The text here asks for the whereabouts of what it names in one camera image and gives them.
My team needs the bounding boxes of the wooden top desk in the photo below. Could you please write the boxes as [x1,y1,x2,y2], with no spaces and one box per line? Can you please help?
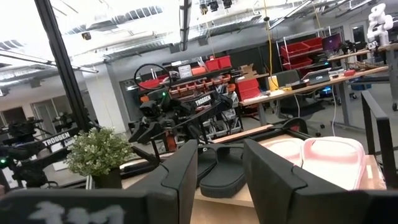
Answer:
[239,65,390,127]

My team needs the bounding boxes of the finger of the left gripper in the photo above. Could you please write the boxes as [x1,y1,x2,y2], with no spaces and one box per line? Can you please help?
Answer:
[145,122,165,141]
[128,121,147,144]

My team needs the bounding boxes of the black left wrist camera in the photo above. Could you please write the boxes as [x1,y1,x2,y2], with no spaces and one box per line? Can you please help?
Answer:
[139,100,163,118]

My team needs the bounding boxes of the purple monitor screen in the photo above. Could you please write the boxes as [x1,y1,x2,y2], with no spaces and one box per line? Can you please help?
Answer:
[321,32,343,52]

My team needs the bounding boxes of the orange small parts drawers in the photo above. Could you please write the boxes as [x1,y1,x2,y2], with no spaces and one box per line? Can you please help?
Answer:
[169,74,233,94]

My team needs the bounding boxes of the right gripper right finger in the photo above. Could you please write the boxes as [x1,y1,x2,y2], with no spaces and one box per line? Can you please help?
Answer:
[243,138,318,224]

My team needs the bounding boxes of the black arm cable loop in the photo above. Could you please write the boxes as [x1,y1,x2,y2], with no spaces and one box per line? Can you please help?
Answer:
[133,63,172,94]

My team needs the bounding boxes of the yellow container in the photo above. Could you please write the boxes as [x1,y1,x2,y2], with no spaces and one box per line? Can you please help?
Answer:
[268,75,280,91]

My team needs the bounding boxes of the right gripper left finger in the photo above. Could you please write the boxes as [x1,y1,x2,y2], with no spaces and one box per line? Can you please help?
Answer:
[124,139,199,224]

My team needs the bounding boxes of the rack with red bins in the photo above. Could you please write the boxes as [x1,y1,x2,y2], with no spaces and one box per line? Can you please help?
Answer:
[278,36,325,71]

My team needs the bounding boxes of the small green potted plant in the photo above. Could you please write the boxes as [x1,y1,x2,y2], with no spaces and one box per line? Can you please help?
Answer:
[64,126,135,190]

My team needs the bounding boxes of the black rubber slide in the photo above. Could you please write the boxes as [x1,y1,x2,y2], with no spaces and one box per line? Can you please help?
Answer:
[198,143,247,199]
[195,144,218,187]

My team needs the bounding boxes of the white robot figure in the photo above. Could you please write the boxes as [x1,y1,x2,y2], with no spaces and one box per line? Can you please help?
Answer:
[366,2,394,48]

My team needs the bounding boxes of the black office chair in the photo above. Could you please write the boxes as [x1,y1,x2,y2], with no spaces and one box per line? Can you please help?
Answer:
[275,70,325,121]

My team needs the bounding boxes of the yellow hanging cable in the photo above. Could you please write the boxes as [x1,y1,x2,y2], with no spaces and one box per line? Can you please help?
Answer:
[262,0,276,78]

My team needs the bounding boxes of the grey laptop on desk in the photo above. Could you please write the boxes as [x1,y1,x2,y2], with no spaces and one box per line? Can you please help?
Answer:
[301,68,332,86]

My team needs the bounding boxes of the pink rubber slide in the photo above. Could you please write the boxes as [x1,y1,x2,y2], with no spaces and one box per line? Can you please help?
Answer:
[263,138,305,167]
[300,136,367,191]

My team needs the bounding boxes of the large red storage bin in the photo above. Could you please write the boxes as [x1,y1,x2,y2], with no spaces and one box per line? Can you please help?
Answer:
[237,78,262,101]

